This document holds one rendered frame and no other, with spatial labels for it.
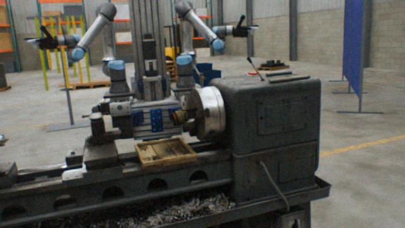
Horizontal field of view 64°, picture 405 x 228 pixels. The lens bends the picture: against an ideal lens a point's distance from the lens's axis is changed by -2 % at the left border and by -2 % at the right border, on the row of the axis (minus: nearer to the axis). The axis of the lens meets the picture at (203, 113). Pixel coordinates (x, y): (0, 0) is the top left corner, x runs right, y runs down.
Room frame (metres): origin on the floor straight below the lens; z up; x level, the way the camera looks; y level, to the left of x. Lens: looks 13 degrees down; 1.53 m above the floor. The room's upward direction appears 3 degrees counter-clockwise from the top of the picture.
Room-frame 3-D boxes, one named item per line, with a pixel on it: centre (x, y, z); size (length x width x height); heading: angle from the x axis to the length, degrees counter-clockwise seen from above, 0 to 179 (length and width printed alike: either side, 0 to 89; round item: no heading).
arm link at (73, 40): (2.36, 0.90, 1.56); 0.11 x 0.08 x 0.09; 122
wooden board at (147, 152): (1.82, 0.25, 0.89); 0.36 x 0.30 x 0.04; 18
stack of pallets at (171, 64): (11.45, 1.54, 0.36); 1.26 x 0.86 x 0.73; 121
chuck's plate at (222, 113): (1.92, -0.06, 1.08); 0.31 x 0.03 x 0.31; 18
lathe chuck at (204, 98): (1.90, 0.00, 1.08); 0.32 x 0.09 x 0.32; 18
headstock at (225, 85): (2.05, -0.38, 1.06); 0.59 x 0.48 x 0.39; 108
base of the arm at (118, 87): (2.39, 0.61, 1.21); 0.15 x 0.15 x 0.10
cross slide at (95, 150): (1.73, 0.59, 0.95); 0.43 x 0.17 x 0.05; 18
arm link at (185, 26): (2.62, 0.10, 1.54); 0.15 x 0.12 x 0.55; 170
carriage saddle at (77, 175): (1.70, 0.63, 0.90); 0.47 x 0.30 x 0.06; 18
